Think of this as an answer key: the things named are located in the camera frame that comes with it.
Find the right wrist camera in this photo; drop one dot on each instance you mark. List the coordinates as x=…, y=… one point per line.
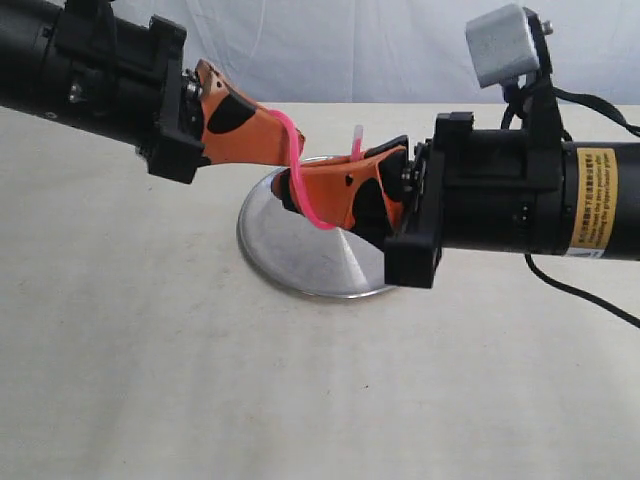
x=508, y=43

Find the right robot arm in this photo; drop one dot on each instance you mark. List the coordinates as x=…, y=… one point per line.
x=601, y=200

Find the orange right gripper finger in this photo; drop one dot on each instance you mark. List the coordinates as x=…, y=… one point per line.
x=367, y=204
x=388, y=157

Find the white backdrop cloth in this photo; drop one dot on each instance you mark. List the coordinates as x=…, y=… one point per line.
x=391, y=51

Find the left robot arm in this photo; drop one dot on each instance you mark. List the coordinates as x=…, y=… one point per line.
x=25, y=31

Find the round stainless steel plate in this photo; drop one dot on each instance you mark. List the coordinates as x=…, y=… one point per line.
x=287, y=251

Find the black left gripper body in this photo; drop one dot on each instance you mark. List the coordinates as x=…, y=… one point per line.
x=125, y=82

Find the pink plastic straw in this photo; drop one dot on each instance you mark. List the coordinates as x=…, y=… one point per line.
x=299, y=187

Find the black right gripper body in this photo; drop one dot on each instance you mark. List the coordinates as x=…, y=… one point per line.
x=498, y=190

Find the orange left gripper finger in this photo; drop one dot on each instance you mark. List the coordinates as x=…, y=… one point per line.
x=237, y=138
x=225, y=110

